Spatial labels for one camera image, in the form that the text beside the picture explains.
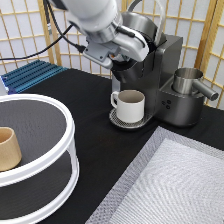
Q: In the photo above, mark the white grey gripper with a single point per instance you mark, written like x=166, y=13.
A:
x=127, y=42

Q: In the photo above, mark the grey pod coffee machine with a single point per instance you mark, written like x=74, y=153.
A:
x=154, y=77

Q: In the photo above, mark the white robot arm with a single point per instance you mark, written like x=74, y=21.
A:
x=102, y=24

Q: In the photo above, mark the white ceramic mug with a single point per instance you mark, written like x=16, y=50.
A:
x=129, y=105

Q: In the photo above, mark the steel milk frother jug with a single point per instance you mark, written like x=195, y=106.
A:
x=188, y=81

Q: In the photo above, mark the wooden shoji folding screen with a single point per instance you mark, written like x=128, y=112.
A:
x=28, y=33

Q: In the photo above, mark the grey woven placemat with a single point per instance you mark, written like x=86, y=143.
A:
x=172, y=180

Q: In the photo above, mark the white two-tier round shelf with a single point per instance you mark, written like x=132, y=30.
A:
x=49, y=169

